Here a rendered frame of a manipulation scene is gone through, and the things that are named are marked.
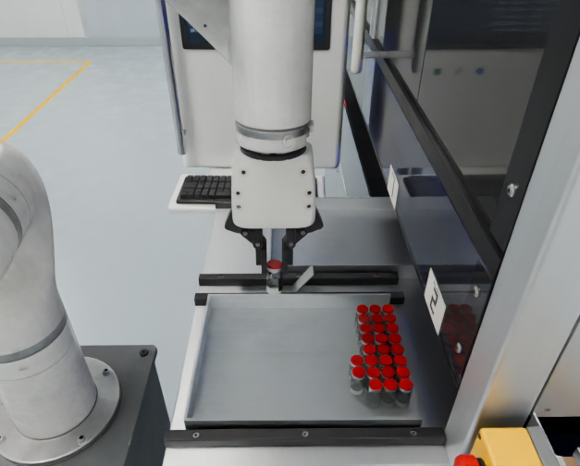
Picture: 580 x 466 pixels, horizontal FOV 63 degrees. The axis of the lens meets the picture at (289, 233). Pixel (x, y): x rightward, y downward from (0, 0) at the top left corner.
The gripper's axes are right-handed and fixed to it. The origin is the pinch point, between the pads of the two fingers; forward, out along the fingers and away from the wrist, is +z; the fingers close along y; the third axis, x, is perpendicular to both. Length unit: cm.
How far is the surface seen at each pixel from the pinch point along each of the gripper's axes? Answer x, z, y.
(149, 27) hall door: -548, 57, 142
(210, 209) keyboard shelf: -66, 30, 18
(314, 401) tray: 2.7, 25.8, -6.1
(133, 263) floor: -145, 105, 70
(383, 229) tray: -42, 23, -26
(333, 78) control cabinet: -85, -2, -17
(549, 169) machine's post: 14.6, -18.8, -23.6
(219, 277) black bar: -24.6, 22.3, 10.9
